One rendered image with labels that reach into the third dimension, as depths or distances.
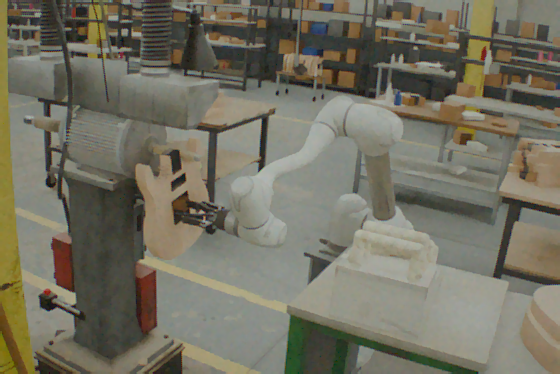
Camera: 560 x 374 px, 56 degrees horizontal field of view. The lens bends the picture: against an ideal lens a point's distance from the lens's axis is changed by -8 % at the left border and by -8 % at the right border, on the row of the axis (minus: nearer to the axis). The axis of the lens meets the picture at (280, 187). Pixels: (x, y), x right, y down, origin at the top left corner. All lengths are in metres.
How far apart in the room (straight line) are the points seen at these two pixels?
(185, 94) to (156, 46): 0.21
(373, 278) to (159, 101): 0.87
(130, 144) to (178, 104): 0.32
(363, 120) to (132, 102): 0.82
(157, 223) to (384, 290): 0.82
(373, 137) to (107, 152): 0.97
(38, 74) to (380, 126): 1.32
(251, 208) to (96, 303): 0.98
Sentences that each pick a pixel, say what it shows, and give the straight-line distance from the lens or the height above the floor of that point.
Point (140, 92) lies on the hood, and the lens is 1.92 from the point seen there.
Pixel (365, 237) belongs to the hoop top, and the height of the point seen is 1.20.
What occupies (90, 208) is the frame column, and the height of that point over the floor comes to 0.98.
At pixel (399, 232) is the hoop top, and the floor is 1.20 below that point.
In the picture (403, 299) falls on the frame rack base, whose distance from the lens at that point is 1.61.
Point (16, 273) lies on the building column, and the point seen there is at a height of 1.20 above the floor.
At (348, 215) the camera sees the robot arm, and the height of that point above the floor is 0.91.
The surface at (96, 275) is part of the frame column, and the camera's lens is 2.40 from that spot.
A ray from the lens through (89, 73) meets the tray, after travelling 2.19.
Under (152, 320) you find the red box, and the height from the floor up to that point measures 0.36.
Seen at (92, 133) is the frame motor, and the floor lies 1.29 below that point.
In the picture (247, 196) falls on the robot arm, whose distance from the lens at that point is 1.73.
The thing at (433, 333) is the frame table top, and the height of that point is 0.93.
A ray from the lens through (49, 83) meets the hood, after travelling 2.27.
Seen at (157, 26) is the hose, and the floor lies 1.70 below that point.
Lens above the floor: 1.81
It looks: 19 degrees down
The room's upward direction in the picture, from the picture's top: 5 degrees clockwise
